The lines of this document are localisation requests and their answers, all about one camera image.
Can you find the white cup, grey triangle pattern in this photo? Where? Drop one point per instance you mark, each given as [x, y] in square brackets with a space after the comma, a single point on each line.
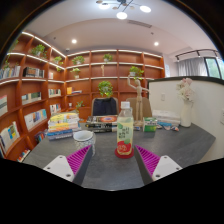
[83, 141]

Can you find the grey curtain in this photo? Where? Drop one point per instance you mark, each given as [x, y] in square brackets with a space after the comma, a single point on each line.
[193, 67]

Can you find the black branched ceiling lamp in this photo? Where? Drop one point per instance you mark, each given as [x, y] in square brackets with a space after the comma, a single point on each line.
[121, 15]

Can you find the window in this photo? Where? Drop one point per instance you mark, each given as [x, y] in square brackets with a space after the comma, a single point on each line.
[213, 68]

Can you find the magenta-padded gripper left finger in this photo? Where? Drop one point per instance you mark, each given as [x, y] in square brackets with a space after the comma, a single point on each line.
[61, 166]

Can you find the stack of colourful books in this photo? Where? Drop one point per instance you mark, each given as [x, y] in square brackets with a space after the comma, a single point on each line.
[63, 126]

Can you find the black ceiling track light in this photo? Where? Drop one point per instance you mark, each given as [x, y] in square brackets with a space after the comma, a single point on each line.
[198, 52]

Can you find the white wall switch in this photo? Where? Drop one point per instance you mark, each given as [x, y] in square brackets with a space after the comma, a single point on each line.
[163, 96]

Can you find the wooden shelf unit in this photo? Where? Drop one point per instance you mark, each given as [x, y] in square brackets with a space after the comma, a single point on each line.
[116, 71]

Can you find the tan chair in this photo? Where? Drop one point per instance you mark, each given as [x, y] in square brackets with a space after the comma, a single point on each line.
[146, 108]

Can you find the green and white box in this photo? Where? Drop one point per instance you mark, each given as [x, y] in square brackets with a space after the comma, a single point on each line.
[150, 124]

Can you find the stack of white books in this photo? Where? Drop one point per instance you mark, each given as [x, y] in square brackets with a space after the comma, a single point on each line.
[166, 116]

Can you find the white vase with pale flowers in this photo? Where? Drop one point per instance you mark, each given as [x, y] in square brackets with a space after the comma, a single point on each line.
[186, 115]

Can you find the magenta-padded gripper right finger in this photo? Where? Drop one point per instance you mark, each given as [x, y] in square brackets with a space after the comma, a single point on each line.
[164, 166]

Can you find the wooden artist mannequin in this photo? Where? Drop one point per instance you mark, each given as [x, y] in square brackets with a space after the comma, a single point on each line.
[138, 100]

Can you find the stack of dark books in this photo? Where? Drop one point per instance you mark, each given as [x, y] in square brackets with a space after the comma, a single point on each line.
[101, 121]

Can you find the yellow drink bottle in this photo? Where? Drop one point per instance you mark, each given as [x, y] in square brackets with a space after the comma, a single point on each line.
[125, 133]

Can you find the dark blue chair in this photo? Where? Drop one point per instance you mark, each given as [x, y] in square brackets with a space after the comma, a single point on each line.
[104, 107]

